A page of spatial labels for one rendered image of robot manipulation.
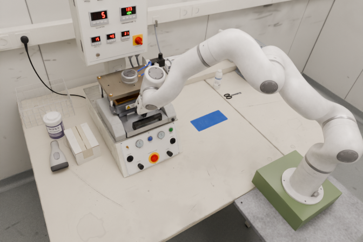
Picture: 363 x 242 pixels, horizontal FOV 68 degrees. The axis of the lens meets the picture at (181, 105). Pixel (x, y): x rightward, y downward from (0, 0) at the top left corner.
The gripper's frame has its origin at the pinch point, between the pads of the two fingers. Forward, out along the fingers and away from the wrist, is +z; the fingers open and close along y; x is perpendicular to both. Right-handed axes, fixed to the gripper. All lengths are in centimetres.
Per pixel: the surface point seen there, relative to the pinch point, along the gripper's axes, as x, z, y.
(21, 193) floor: 22, 115, -71
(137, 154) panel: -13.9, 12.9, -7.9
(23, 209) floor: 9, 111, -72
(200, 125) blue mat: -8.9, 24.4, 37.7
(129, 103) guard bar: 5.8, -2.1, -4.9
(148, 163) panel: -19.1, 18.1, -3.3
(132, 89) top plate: 9.9, -7.0, -2.5
